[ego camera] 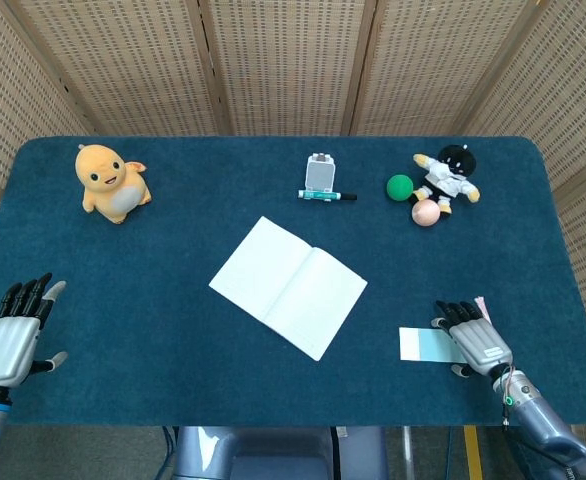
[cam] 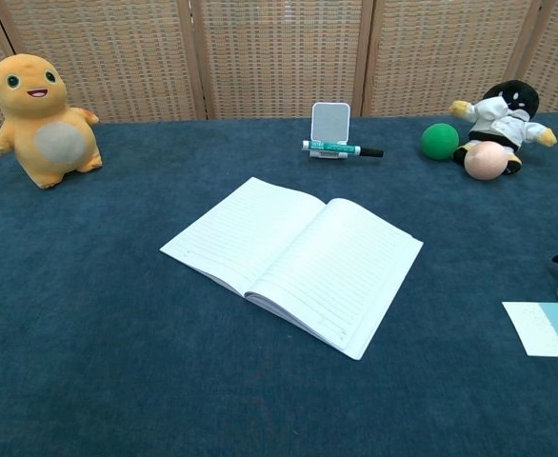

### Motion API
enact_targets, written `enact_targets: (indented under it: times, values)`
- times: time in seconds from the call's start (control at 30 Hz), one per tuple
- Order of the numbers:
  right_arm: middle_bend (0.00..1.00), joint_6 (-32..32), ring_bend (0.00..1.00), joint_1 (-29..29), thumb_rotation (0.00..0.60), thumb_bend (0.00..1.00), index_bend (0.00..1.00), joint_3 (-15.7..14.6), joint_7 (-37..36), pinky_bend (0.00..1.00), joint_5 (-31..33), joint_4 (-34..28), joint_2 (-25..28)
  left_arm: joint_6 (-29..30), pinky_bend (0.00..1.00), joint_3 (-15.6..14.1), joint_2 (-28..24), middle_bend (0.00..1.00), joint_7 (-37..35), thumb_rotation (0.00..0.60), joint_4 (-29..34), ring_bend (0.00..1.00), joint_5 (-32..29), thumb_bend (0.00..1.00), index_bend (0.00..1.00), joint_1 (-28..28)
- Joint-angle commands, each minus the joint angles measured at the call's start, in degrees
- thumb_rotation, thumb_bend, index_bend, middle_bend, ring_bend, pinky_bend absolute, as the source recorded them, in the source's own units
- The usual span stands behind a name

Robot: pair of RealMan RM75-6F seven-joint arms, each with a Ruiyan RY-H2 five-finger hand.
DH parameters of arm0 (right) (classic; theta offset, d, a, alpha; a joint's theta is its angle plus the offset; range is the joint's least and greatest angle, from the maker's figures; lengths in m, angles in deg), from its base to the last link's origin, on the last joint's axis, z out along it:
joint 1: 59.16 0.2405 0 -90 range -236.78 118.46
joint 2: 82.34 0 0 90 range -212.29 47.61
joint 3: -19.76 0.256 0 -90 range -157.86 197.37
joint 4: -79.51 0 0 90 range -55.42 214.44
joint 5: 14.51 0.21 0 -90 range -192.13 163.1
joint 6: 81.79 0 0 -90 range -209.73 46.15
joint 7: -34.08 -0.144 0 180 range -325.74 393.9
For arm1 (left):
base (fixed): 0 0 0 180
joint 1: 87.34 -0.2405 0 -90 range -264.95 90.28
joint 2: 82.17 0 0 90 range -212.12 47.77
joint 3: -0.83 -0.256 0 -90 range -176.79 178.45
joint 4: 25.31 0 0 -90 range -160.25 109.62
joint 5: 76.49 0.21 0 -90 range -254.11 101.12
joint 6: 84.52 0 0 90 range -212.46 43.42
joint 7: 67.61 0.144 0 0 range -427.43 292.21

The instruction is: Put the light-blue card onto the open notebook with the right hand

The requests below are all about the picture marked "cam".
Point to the peach foam ball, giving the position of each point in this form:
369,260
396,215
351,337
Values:
484,161

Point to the black plush doll white coat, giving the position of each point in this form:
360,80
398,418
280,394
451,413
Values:
498,119

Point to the green foam ball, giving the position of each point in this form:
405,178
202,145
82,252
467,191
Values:
439,142

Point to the dark blue table cloth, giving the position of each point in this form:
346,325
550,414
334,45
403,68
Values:
93,309

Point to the white phone stand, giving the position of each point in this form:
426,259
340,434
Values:
330,121

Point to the blue and white bookmark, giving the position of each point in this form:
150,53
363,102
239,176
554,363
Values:
545,333

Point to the orange dinosaur plush toy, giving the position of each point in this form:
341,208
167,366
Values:
45,143

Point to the lined notebook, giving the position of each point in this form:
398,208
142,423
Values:
307,266

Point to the green whiteboard marker pen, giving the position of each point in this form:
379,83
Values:
331,147

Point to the woven wooden folding screen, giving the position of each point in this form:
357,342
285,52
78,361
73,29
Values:
279,57

